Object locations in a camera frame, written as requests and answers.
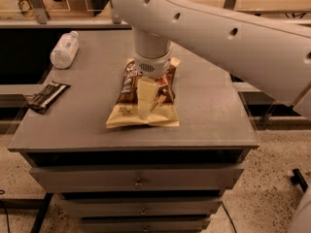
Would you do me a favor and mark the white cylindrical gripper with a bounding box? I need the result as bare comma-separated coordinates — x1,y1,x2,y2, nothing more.
133,51,171,117

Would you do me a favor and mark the brown sea salt chip bag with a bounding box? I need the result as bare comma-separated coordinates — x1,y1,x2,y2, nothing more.
106,58,180,128

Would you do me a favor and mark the clear plastic water bottle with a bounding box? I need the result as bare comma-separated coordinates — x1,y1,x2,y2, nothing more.
50,31,79,69

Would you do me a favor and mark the black snack bar wrapper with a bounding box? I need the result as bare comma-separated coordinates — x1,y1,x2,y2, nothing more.
24,81,70,115

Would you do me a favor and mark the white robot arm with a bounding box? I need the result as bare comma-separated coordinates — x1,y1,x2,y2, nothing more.
112,0,311,119

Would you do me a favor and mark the black metal floor stand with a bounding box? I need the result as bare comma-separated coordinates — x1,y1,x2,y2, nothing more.
291,169,308,192

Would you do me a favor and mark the wooden shelf with metal posts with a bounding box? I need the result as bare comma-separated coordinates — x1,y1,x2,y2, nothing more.
0,0,311,28

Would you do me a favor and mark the grey drawer cabinet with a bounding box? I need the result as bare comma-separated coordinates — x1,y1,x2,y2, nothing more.
9,30,259,233

